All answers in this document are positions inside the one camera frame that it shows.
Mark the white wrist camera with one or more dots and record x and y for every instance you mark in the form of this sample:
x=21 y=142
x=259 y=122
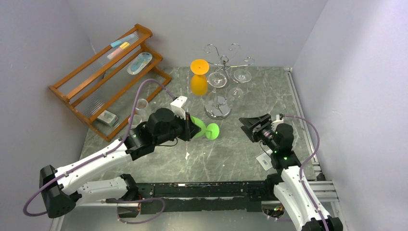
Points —
x=278 y=120
x=179 y=106

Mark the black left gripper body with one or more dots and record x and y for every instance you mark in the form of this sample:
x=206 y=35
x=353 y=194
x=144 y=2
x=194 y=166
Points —
x=181 y=128

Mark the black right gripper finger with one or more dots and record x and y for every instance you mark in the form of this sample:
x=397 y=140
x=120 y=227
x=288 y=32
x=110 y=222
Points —
x=250 y=132
x=255 y=121

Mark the green plastic wine glass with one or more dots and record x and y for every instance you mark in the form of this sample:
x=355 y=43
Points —
x=211 y=131

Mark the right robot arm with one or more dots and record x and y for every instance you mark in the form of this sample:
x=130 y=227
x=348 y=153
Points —
x=289 y=184

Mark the white paper label card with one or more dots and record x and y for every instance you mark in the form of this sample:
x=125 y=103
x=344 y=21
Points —
x=265 y=161

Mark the clear wine glass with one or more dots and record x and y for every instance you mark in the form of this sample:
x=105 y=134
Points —
x=216 y=80
x=237 y=84

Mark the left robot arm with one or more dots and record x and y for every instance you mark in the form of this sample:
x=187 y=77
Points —
x=63 y=188

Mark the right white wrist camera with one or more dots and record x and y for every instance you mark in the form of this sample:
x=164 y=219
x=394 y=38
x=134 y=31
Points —
x=278 y=120

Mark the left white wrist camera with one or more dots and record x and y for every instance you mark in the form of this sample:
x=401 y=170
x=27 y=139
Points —
x=179 y=106

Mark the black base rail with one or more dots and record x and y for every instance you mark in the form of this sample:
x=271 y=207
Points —
x=203 y=196

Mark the wooden shelf rack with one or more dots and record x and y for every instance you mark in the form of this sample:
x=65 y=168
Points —
x=106 y=72

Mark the small teal white box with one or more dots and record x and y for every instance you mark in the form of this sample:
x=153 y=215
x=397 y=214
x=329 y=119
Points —
x=107 y=118

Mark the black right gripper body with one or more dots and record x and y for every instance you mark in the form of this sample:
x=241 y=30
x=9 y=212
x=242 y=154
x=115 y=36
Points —
x=259 y=128

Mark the small clear glass cup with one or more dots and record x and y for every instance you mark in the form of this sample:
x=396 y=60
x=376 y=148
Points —
x=142 y=107

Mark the blue toothbrush package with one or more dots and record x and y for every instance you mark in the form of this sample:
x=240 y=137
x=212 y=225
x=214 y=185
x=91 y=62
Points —
x=139 y=63

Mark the chrome wine glass rack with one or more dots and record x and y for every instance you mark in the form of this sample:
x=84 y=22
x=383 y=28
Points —
x=220 y=101

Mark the orange plastic wine glass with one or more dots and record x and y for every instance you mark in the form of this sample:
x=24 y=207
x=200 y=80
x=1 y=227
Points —
x=198 y=83

